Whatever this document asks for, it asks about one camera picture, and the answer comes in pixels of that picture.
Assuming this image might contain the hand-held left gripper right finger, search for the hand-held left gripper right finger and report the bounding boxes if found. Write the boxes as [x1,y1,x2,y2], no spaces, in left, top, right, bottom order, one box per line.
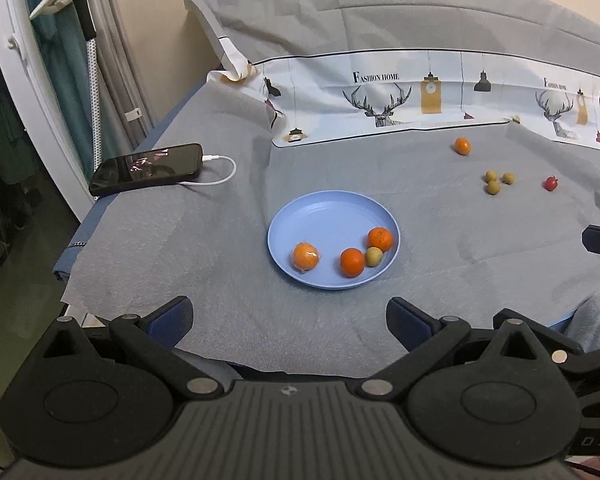
[352,297,542,402]

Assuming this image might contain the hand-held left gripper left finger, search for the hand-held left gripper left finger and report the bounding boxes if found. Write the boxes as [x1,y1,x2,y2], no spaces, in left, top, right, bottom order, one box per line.
[39,296,227,402]

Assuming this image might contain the blue grey cloth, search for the blue grey cloth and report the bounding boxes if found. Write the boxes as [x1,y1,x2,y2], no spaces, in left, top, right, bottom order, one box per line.
[564,285,600,357]

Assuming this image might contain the grey bed cover cloth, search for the grey bed cover cloth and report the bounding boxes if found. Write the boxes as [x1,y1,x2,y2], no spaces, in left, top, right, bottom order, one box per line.
[60,77,600,378]

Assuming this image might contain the plastic-wrapped orange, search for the plastic-wrapped orange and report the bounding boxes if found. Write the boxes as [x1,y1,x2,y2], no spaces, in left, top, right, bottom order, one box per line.
[291,241,324,273]

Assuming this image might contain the blue plastic plate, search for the blue plastic plate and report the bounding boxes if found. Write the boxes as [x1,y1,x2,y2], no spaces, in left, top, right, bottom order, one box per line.
[267,190,401,290]

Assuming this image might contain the black smartphone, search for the black smartphone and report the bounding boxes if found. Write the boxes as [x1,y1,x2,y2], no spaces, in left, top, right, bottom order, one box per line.
[88,143,204,198]

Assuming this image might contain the dark hanging clothes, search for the dark hanging clothes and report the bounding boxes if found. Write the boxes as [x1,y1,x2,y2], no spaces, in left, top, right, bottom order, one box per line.
[0,72,47,283]

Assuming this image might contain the teal hanging garment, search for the teal hanging garment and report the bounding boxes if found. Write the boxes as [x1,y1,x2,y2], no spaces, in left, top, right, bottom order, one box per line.
[19,0,103,173]

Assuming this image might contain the grey quilt with deer print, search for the grey quilt with deer print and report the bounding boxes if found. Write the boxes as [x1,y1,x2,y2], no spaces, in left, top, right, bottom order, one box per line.
[182,0,600,156]

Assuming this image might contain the black garment steamer head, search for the black garment steamer head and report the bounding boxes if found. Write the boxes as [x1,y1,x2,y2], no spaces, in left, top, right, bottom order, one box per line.
[41,0,99,41]

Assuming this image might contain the white charging cable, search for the white charging cable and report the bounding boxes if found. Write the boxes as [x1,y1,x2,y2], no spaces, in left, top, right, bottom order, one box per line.
[180,154,238,188]

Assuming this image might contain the woven steamer hose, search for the woven steamer hose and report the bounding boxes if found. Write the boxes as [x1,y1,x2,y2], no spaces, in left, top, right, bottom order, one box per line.
[87,37,105,162]

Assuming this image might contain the white curved frame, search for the white curved frame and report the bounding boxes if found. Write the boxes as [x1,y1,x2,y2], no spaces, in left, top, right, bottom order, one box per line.
[0,0,101,217]

